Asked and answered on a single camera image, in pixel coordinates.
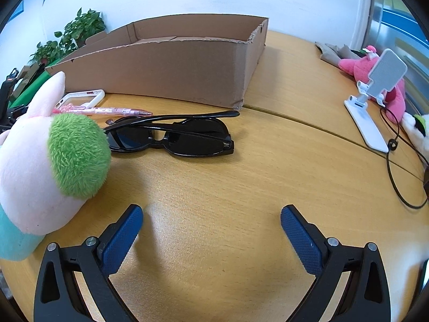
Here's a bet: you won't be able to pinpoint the green covered side table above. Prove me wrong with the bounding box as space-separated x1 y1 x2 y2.
8 63 51 108

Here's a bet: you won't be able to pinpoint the white panda plush toy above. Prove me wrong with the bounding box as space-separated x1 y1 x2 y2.
401 113 429 166

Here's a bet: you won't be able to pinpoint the small green potted plant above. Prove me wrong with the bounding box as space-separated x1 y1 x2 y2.
31 41 64 65

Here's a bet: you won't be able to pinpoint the brown cardboard box tray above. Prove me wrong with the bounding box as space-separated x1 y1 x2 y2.
47 14 268 110

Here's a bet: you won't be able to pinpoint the white clear phone case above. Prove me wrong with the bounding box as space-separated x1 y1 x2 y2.
55 89 105 109

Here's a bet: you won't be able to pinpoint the grey folded cloth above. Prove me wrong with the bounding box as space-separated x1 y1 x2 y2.
314 42 360 68

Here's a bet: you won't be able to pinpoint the white phone stand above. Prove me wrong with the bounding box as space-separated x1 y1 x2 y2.
344 49 407 153

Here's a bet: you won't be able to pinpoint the pink transparent pen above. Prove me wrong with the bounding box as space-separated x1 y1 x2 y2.
52 105 153 116

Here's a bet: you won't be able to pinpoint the pink strawberry bear plush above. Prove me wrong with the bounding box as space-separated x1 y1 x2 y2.
339 45 406 123

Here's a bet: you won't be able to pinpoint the pink pig plush toy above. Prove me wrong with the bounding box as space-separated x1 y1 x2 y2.
1 71 111 261

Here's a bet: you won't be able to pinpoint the black sunglasses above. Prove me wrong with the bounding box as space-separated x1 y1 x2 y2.
104 111 240 158

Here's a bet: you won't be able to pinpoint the black cable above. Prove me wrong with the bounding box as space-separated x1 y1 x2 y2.
379 105 429 210

